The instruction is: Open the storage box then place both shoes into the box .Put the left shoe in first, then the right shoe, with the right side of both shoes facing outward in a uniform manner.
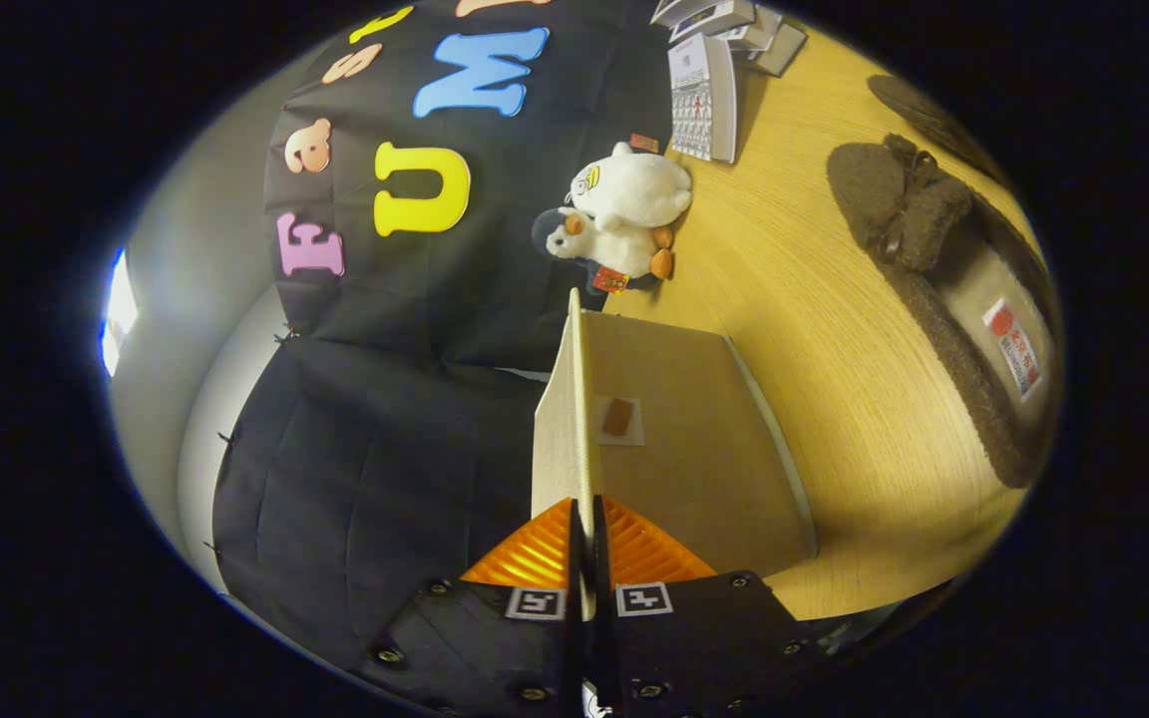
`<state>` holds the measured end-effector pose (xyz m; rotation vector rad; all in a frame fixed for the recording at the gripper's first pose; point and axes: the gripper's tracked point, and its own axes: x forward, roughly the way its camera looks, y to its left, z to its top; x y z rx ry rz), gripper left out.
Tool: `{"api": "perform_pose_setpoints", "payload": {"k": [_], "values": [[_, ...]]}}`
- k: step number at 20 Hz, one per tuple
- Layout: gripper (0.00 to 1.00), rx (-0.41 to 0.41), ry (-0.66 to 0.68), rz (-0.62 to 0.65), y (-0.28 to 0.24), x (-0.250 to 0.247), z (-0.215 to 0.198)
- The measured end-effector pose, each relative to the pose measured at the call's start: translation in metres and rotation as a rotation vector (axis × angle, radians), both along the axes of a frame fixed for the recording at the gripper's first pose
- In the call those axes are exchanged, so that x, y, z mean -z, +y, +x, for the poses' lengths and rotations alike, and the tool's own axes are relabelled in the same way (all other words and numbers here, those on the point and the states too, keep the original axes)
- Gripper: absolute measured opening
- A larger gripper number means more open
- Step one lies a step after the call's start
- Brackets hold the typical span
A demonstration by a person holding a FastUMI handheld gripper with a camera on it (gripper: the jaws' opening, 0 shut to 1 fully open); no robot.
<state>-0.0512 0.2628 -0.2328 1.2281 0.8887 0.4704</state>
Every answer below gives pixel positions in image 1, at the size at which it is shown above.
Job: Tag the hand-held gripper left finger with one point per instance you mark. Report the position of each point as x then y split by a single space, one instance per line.
574 658

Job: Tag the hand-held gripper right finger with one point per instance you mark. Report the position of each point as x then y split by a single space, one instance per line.
602 658

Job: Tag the beige fabric storage box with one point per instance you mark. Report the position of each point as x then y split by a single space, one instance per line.
694 449

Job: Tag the brown fuzzy slipper shoe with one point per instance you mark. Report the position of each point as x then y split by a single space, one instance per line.
919 105
909 214

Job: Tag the grey white penguin plush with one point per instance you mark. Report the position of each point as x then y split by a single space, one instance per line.
624 249

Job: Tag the white plush toy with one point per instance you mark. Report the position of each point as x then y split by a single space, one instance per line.
634 189

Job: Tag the large ceiling light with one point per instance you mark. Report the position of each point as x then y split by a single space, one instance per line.
120 314

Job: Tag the white book with patterned cover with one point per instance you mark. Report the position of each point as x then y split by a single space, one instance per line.
702 95

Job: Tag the grey thick book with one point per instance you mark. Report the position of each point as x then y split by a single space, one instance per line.
784 52

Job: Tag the plain white book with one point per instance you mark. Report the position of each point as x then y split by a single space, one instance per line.
762 32

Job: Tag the white book with blue cover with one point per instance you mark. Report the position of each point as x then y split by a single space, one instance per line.
719 22

